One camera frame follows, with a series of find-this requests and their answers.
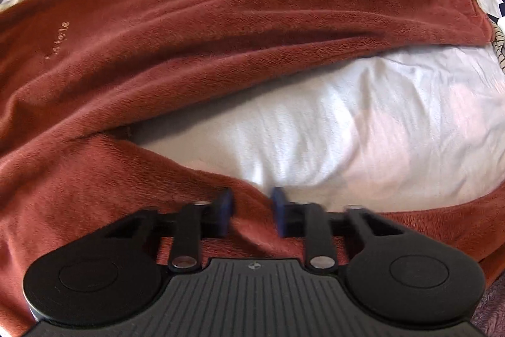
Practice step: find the bed with white sheet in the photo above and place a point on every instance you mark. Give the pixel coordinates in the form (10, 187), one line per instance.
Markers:
(323, 123)

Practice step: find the rust fleece garment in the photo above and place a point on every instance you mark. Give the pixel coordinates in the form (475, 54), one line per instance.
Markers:
(177, 45)

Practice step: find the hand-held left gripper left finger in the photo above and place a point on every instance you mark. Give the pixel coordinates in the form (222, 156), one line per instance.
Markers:
(225, 208)

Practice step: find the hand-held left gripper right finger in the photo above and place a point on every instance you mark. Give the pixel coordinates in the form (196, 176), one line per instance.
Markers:
(279, 208)

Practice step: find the striped cloth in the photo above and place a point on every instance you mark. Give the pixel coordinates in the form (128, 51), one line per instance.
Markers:
(499, 45)

